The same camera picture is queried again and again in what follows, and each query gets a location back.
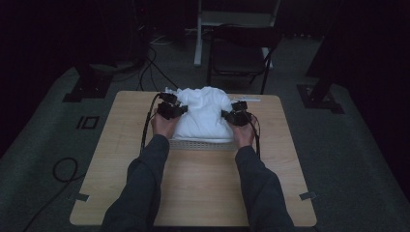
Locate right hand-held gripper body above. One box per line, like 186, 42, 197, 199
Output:
226, 101, 253, 128

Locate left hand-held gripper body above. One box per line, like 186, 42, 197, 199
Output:
157, 92, 184, 121

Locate white cloth garment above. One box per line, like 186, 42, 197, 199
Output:
172, 85, 236, 144

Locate white perforated basket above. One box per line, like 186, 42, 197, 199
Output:
168, 137, 239, 152

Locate person's left hand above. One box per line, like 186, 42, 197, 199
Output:
151, 109, 179, 140

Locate person's right hand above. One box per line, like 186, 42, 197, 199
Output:
232, 114, 259, 149

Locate black folding chair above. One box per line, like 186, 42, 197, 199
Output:
206, 24, 283, 96

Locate black stand base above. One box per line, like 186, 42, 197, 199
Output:
62, 62, 114, 103
296, 28, 345, 115

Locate grey tape piece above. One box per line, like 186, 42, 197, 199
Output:
75, 191, 91, 203
298, 190, 318, 201

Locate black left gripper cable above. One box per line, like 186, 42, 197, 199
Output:
139, 92, 162, 157

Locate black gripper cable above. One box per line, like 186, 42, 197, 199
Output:
139, 92, 162, 157
247, 111, 262, 160

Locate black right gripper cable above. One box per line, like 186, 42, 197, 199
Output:
247, 111, 262, 160

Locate black floor cables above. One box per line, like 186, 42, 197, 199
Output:
136, 35, 180, 92

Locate white metal frame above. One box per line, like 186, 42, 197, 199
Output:
192, 0, 282, 70

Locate black floor cable loop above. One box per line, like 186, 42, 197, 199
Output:
22, 157, 87, 232

